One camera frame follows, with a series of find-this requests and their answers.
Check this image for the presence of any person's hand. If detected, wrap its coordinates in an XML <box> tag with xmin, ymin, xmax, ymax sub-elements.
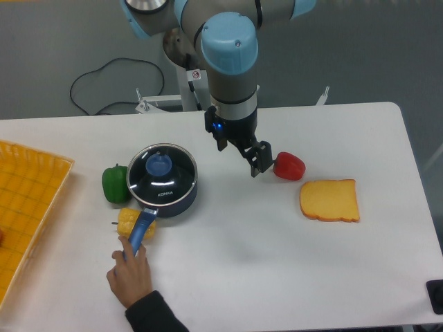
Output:
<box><xmin>107</xmin><ymin>236</ymin><xmax>154</xmax><ymax>309</ymax></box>

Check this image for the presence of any yellow woven basket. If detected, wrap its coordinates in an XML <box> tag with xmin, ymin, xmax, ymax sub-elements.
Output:
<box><xmin>1</xmin><ymin>140</ymin><xmax>75</xmax><ymax>307</ymax></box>

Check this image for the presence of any green toy bell pepper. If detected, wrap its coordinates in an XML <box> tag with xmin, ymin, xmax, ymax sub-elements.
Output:
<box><xmin>101</xmin><ymin>164</ymin><xmax>131</xmax><ymax>204</ymax></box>

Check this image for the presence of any white metal table bracket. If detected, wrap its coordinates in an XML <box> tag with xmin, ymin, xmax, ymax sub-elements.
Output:
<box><xmin>316</xmin><ymin>86</ymin><xmax>329</xmax><ymax>106</ymax></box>

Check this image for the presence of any red toy bell pepper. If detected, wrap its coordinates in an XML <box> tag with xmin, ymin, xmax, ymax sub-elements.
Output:
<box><xmin>273</xmin><ymin>151</ymin><xmax>306</xmax><ymax>181</ymax></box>

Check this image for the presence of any black object table corner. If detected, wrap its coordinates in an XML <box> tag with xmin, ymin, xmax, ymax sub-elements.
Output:
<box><xmin>426</xmin><ymin>279</ymin><xmax>443</xmax><ymax>315</ymax></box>

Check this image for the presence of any black floor cable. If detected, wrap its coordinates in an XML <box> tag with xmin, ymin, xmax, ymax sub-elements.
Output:
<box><xmin>70</xmin><ymin>57</ymin><xmax>165</xmax><ymax>116</ymax></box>

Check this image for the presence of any dark sleeved forearm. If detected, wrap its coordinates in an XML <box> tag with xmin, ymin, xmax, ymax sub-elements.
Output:
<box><xmin>125</xmin><ymin>290</ymin><xmax>188</xmax><ymax>332</ymax></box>

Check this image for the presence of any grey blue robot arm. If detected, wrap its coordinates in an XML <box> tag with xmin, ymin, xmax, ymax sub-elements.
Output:
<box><xmin>120</xmin><ymin>1</ymin><xmax>316</xmax><ymax>176</ymax></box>

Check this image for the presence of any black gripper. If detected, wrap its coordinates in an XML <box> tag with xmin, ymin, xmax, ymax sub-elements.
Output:
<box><xmin>204</xmin><ymin>98</ymin><xmax>271</xmax><ymax>178</ymax></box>

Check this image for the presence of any glass pot lid blue knob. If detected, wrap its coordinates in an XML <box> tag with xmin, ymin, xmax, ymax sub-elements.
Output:
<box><xmin>127</xmin><ymin>143</ymin><xmax>198</xmax><ymax>208</ymax></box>

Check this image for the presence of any dark blue saucepan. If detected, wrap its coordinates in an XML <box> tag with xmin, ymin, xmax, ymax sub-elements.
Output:
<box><xmin>127</xmin><ymin>162</ymin><xmax>198</xmax><ymax>255</ymax></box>

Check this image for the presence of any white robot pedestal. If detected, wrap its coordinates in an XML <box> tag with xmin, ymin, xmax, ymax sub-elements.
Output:
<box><xmin>134</xmin><ymin>27</ymin><xmax>212</xmax><ymax>114</ymax></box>

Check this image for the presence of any toy toast slice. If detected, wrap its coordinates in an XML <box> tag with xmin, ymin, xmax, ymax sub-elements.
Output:
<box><xmin>299</xmin><ymin>179</ymin><xmax>360</xmax><ymax>222</ymax></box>

